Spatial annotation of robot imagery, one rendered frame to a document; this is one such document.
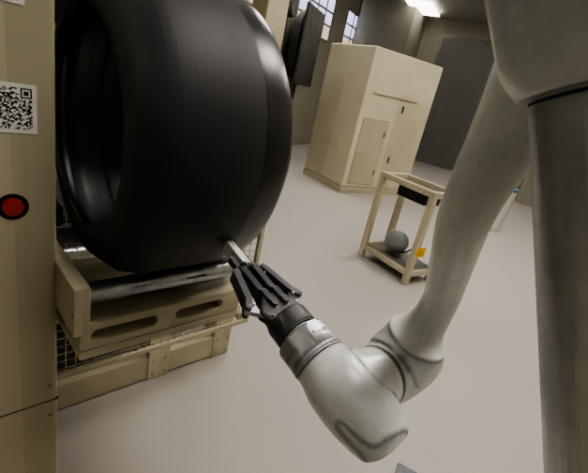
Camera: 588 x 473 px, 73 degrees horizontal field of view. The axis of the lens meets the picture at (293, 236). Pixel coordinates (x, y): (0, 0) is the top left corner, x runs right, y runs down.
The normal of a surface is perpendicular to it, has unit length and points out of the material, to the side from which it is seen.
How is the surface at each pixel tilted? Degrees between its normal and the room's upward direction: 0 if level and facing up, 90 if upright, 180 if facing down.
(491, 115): 95
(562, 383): 106
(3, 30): 90
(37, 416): 90
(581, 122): 100
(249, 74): 59
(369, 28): 90
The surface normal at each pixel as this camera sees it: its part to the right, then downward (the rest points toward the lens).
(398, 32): -0.46, 0.23
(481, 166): -0.72, 0.25
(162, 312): 0.66, 0.40
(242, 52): 0.65, -0.22
